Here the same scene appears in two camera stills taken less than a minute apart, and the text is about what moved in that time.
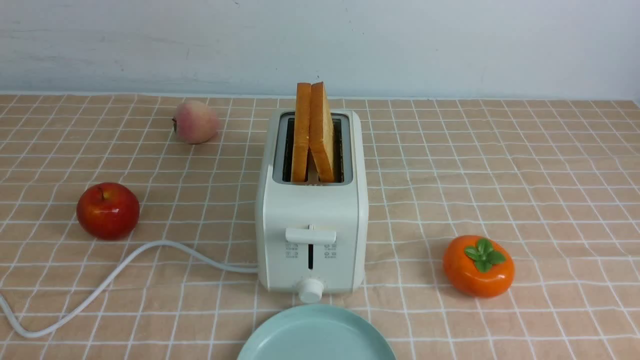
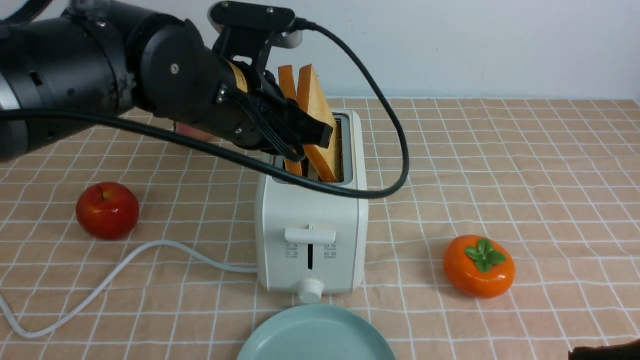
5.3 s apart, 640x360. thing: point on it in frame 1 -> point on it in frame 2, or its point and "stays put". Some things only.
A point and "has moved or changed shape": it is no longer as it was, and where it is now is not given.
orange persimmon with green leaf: [479, 266] stays put
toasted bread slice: [303, 133] has moved or changed shape
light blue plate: [319, 332] stays put
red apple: [108, 211] stays put
